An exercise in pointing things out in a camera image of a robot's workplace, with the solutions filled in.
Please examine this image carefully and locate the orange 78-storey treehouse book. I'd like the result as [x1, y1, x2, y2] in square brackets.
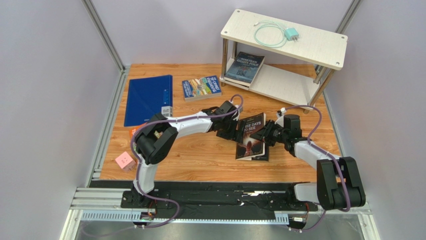
[129, 123, 146, 139]

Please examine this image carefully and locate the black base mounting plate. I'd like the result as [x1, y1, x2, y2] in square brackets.
[120, 181, 318, 220]

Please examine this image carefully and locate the blue file folder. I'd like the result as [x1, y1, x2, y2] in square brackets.
[123, 74, 173, 127]

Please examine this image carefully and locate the pink cube power socket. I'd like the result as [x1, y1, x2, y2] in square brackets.
[115, 151, 137, 172]

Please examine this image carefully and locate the white two-tier shelf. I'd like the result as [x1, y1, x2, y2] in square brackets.
[219, 9, 348, 113]

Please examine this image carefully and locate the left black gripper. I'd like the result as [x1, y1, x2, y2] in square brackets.
[216, 117, 246, 145]

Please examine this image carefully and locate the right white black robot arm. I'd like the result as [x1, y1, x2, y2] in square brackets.
[250, 114, 366, 211]

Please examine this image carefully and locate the teal charger with cable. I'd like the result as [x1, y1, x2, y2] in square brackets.
[253, 20, 300, 49]

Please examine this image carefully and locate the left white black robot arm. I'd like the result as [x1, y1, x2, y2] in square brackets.
[130, 100, 242, 195]

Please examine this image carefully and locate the three days to see book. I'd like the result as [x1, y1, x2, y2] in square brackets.
[235, 112, 269, 162]

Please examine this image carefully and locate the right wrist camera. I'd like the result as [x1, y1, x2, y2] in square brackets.
[276, 107, 287, 118]

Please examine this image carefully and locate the blue treehouse book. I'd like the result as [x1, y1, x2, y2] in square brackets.
[182, 75, 223, 102]

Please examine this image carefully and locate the nineteen eighty-four book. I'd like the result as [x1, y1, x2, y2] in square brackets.
[224, 51, 265, 87]

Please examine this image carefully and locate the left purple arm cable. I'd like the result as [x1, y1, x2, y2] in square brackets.
[129, 94, 245, 231]

